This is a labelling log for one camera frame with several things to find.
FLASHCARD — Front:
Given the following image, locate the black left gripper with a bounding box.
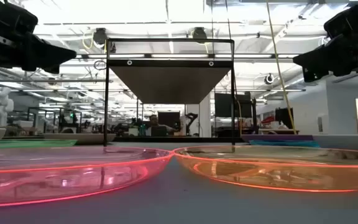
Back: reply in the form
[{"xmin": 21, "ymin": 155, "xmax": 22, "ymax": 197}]
[{"xmin": 0, "ymin": 0, "xmax": 77, "ymax": 75}]

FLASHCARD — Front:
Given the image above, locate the salmon pink plate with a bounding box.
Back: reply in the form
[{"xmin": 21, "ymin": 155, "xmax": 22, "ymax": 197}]
[{"xmin": 44, "ymin": 133, "xmax": 117, "ymax": 145}]

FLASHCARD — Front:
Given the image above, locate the green transparent plate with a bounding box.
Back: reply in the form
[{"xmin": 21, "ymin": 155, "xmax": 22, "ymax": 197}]
[{"xmin": 0, "ymin": 139, "xmax": 78, "ymax": 149}]

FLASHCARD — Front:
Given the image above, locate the purple plate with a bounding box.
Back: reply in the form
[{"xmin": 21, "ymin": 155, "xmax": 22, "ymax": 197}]
[{"xmin": 242, "ymin": 134, "xmax": 315, "ymax": 142}]

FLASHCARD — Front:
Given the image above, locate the teal translucent cup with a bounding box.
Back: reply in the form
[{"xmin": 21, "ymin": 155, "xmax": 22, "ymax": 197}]
[{"xmin": 249, "ymin": 139, "xmax": 320, "ymax": 148}]

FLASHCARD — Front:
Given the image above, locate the orange transparent plate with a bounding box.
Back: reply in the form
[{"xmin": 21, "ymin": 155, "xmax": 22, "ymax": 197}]
[{"xmin": 172, "ymin": 145, "xmax": 358, "ymax": 193}]

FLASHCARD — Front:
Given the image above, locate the pink transparent plate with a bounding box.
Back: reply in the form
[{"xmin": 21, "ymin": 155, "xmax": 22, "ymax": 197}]
[{"xmin": 0, "ymin": 146, "xmax": 174, "ymax": 208}]

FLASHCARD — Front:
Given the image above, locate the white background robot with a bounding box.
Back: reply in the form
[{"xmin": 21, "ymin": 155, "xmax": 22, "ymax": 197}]
[{"xmin": 0, "ymin": 86, "xmax": 14, "ymax": 128}]

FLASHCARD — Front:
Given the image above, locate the black monitor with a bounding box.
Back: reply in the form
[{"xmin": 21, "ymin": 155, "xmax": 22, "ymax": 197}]
[{"xmin": 214, "ymin": 92, "xmax": 253, "ymax": 118}]

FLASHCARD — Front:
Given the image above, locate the person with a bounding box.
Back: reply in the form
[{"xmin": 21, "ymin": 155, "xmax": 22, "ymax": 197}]
[{"xmin": 144, "ymin": 114, "xmax": 178, "ymax": 137}]

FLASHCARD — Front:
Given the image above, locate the yellow cable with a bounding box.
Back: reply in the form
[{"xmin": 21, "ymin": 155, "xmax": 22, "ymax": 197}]
[{"xmin": 265, "ymin": 0, "xmax": 297, "ymax": 135}]

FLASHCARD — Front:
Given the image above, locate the black cable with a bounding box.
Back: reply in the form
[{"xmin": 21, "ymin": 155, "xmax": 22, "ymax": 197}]
[{"xmin": 224, "ymin": 0, "xmax": 239, "ymax": 94}]

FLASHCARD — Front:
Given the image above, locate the wooden shelf with black frame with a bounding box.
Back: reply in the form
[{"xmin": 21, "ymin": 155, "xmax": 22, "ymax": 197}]
[{"xmin": 103, "ymin": 38, "xmax": 236, "ymax": 154}]

